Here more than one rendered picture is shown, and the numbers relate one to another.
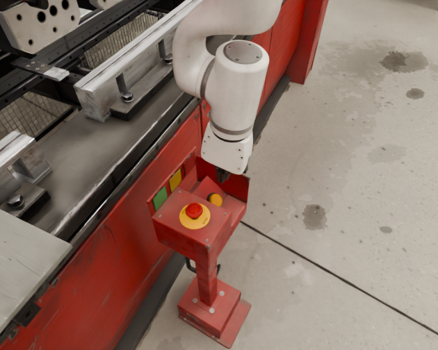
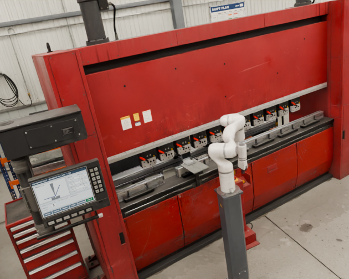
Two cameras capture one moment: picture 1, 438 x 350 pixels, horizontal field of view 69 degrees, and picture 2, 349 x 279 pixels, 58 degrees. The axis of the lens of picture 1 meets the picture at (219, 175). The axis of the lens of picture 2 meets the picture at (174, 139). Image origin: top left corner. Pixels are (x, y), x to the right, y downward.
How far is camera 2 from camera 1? 265 cm
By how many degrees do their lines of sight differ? 43
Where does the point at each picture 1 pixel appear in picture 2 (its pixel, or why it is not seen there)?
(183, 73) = not seen: hidden behind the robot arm
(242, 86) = (240, 149)
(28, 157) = (206, 160)
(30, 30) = (213, 139)
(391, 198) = not seen: outside the picture
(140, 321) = (219, 233)
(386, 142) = not seen: outside the picture
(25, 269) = (203, 168)
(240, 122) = (241, 156)
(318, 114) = (339, 193)
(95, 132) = not seen: hidden behind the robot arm
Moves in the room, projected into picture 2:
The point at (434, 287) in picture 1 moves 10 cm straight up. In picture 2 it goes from (346, 262) to (347, 254)
